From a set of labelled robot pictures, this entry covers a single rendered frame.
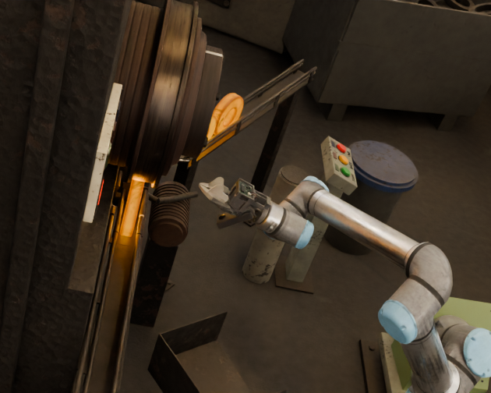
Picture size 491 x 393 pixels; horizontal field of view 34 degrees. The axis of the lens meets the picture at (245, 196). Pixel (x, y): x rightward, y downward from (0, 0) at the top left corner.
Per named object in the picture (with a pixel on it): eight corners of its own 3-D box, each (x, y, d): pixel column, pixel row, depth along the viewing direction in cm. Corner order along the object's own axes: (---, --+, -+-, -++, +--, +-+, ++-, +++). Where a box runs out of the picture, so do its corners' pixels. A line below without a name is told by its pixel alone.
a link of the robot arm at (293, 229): (294, 249, 249) (308, 253, 240) (261, 231, 245) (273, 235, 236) (308, 221, 250) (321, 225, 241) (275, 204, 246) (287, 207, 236)
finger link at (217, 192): (207, 173, 230) (234, 188, 233) (196, 187, 233) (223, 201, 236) (206, 179, 228) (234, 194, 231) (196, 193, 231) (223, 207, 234)
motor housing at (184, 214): (121, 328, 283) (151, 216, 251) (128, 285, 300) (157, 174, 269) (157, 334, 285) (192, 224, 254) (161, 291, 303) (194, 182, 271)
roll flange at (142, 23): (81, 213, 192) (115, 41, 164) (106, 108, 229) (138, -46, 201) (122, 221, 193) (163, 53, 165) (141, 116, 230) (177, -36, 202)
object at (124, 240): (110, 244, 219) (111, 242, 219) (118, 201, 234) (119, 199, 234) (137, 249, 221) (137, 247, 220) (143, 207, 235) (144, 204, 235)
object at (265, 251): (241, 281, 319) (280, 181, 288) (241, 260, 328) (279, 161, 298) (270, 286, 321) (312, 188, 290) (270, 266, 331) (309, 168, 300)
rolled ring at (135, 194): (149, 158, 222) (137, 155, 221) (141, 199, 207) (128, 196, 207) (136, 208, 233) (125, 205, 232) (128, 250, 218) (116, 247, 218)
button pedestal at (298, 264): (275, 291, 320) (326, 171, 283) (273, 250, 339) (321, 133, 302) (313, 299, 323) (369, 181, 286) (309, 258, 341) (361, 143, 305)
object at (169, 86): (122, 221, 193) (163, 53, 165) (141, 116, 230) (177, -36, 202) (148, 226, 194) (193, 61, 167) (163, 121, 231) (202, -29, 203)
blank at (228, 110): (213, 103, 264) (220, 108, 263) (240, 85, 274) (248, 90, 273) (204, 139, 274) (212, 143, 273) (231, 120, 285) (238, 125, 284)
